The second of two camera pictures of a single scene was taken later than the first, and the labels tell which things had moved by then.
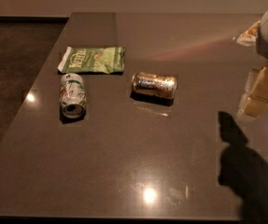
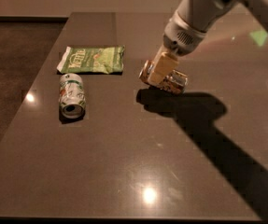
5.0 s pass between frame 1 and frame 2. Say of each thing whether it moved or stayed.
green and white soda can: stayed
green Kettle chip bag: stayed
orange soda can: moved
